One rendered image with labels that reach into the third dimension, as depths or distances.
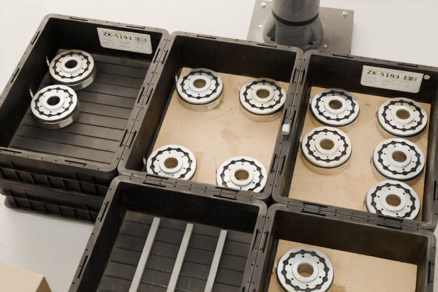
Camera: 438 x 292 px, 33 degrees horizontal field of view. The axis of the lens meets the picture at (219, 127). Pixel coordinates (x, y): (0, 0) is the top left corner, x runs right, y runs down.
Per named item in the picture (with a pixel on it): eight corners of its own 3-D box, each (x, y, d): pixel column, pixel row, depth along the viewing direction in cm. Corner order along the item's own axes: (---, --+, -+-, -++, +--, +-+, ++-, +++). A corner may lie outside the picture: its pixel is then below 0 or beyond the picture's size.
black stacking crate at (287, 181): (303, 86, 168) (306, 50, 159) (436, 105, 163) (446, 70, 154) (270, 234, 144) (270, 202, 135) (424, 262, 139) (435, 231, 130)
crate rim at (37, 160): (48, 19, 171) (45, 12, 169) (172, 37, 166) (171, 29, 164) (-26, 154, 147) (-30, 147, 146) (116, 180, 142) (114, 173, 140)
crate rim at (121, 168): (172, 37, 166) (171, 29, 164) (304, 55, 161) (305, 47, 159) (116, 180, 142) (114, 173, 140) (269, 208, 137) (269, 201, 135)
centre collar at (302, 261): (293, 257, 135) (293, 255, 135) (320, 261, 135) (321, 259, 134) (289, 281, 132) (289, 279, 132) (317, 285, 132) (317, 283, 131)
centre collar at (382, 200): (380, 189, 144) (380, 188, 143) (405, 192, 143) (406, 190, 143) (379, 211, 141) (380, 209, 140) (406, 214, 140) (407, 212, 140)
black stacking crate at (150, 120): (176, 67, 173) (172, 32, 165) (301, 85, 168) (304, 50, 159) (124, 206, 150) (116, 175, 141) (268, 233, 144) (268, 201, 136)
